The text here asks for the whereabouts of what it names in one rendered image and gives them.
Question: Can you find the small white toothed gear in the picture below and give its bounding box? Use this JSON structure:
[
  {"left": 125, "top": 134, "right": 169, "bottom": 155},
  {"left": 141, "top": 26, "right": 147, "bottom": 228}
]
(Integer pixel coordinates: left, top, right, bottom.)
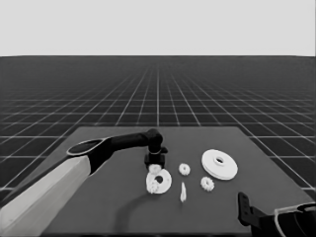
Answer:
[
  {"left": 148, "top": 164, "right": 163, "bottom": 175},
  {"left": 199, "top": 176, "right": 215, "bottom": 193},
  {"left": 178, "top": 163, "right": 192, "bottom": 177},
  {"left": 146, "top": 181, "right": 160, "bottom": 195}
]

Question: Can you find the white round carrier with pins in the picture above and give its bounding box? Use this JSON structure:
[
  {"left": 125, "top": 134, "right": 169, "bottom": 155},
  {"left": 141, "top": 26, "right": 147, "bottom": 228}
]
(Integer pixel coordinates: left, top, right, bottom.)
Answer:
[{"left": 145, "top": 168, "right": 173, "bottom": 196}]

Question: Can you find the small thin white T-shaped piece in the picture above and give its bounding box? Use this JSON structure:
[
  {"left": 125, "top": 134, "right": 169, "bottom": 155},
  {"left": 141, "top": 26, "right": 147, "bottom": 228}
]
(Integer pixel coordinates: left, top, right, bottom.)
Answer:
[{"left": 179, "top": 181, "right": 188, "bottom": 203}]

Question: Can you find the large thick white disc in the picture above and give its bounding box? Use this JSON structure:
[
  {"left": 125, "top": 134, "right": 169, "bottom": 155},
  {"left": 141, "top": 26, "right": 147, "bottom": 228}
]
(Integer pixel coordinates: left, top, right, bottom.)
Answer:
[{"left": 200, "top": 148, "right": 239, "bottom": 182}]

